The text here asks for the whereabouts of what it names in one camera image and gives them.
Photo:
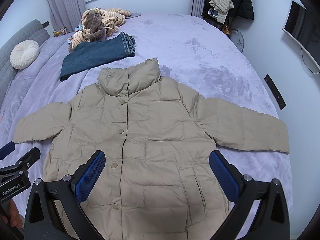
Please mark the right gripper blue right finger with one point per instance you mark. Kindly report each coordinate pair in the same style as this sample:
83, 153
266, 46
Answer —
271, 220

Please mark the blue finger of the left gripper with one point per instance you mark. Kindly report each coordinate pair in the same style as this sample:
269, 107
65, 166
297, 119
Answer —
6, 150

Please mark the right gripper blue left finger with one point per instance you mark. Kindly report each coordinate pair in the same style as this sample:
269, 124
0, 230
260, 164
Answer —
42, 220

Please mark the beige puffer jacket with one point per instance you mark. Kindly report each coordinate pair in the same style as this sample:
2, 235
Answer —
157, 135

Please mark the brown and striped clothes pile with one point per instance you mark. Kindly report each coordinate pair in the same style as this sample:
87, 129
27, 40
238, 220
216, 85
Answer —
96, 24

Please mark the person's left hand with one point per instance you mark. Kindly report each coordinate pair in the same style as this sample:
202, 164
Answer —
14, 216

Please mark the round white pleated cushion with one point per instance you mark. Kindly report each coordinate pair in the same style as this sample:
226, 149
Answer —
24, 54

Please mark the folded blue jeans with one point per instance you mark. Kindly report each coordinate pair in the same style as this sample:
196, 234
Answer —
88, 55

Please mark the grey curtain left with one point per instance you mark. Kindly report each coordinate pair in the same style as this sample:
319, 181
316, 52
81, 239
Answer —
66, 13

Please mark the lavender plush bed blanket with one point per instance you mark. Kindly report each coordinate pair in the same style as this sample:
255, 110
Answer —
188, 50

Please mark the beige striped hanging garment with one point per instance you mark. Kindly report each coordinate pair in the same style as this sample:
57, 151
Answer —
222, 7

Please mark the wall mounted monitor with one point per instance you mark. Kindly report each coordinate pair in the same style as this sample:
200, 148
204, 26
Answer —
301, 26

